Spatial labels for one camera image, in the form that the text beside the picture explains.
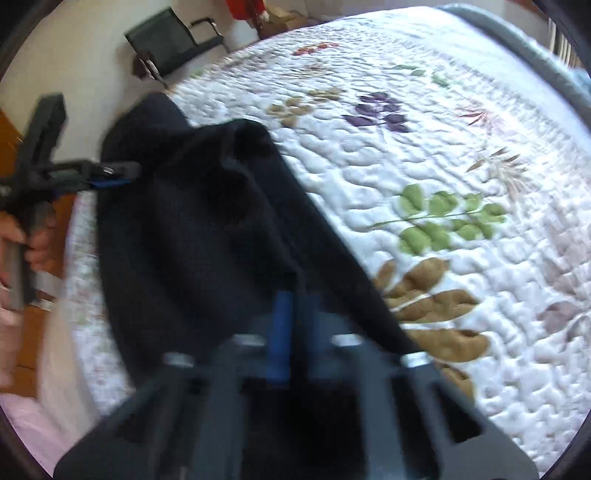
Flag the black office chair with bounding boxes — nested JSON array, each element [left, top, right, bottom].
[[124, 7, 232, 89]]

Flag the red hanging garment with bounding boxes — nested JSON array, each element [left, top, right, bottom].
[[225, 0, 267, 21]]

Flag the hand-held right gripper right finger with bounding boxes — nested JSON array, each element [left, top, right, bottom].
[[295, 294, 539, 480]]

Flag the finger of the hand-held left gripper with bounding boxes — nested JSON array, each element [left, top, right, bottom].
[[90, 159, 142, 182], [88, 179, 134, 192]]

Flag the person's left hand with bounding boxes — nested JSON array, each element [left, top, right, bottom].
[[0, 212, 59, 288]]

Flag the beige curtain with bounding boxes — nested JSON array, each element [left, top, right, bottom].
[[549, 21, 580, 68]]

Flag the person's pale pink clothing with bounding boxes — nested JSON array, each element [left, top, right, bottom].
[[0, 392, 81, 476]]

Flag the floral quilted bedspread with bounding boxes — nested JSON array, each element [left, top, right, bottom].
[[65, 7, 591, 467]]

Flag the black pants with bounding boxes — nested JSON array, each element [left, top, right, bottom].
[[97, 92, 422, 393]]

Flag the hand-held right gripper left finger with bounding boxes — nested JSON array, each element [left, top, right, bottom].
[[53, 292, 293, 480]]

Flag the grey duvet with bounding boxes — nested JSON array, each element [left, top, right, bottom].
[[438, 2, 591, 112]]

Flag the cardboard box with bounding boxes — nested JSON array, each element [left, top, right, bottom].
[[257, 4, 315, 40]]

